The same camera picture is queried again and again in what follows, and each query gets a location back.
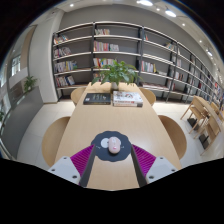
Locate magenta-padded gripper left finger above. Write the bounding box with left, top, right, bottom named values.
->
left=47, top=144, right=97, bottom=188

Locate round-backed wooden chair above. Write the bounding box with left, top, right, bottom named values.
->
left=70, top=86, right=88, bottom=106
left=138, top=87, right=157, bottom=107
left=157, top=114, right=188, bottom=160
left=41, top=115, right=72, bottom=168

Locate grey bookshelf unit with books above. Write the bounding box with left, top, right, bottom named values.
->
left=52, top=20, right=224, bottom=104

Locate green potted plant white pot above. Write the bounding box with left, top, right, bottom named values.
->
left=91, top=59, right=140, bottom=91

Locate dark cartoon-eyed mouse pad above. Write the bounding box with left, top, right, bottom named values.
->
left=90, top=130, right=132, bottom=163

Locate black hardcover book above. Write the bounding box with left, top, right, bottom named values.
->
left=82, top=92, right=112, bottom=106

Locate small green floor plant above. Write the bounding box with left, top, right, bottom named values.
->
left=23, top=75, right=39, bottom=93

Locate white-covered book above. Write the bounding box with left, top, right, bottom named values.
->
left=112, top=90, right=144, bottom=104

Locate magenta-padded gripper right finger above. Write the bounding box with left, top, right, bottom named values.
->
left=129, top=143, right=179, bottom=188

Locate book with red-lettered spine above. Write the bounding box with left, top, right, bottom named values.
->
left=112, top=101, right=144, bottom=108

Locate group of ceiling lights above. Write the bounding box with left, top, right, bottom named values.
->
left=68, top=0, right=214, bottom=58

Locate pale pink computer mouse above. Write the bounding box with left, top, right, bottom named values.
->
left=107, top=136, right=122, bottom=155

